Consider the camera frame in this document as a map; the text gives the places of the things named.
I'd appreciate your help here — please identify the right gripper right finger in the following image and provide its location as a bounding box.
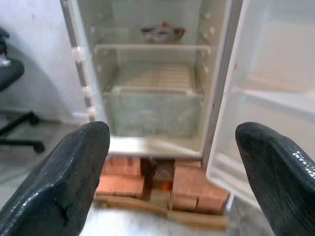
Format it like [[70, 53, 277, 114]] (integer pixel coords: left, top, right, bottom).
[[235, 121, 315, 236]]

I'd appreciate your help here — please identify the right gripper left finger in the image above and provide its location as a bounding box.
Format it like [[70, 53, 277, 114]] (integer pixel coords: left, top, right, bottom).
[[0, 120, 111, 236]]

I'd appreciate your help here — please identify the white fridge door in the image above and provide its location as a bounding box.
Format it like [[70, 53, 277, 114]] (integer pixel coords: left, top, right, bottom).
[[205, 0, 315, 212]]

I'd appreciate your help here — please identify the clear fridge crisper drawer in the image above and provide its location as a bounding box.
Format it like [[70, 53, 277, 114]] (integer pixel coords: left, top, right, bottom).
[[103, 92, 204, 140]]

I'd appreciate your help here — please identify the small white fridge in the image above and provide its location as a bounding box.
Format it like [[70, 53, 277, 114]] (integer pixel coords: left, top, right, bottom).
[[60, 0, 244, 160]]

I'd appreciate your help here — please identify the white fridge shelf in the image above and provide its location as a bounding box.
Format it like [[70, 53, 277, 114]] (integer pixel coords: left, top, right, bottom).
[[94, 44, 212, 56]]

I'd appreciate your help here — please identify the red clay brick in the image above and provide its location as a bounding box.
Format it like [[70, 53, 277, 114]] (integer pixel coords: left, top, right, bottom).
[[173, 161, 229, 200], [95, 174, 146, 198], [196, 195, 224, 215], [102, 157, 141, 177], [171, 193, 198, 210]]

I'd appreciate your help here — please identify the brown cardboard sheet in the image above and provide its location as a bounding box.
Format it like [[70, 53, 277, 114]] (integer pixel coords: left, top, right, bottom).
[[93, 194, 228, 231]]

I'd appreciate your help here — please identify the black office chair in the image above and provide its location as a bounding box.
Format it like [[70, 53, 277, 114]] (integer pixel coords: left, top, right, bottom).
[[0, 27, 46, 153]]

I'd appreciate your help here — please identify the wire fridge shelf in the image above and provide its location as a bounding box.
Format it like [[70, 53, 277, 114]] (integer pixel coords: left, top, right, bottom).
[[103, 61, 204, 95]]

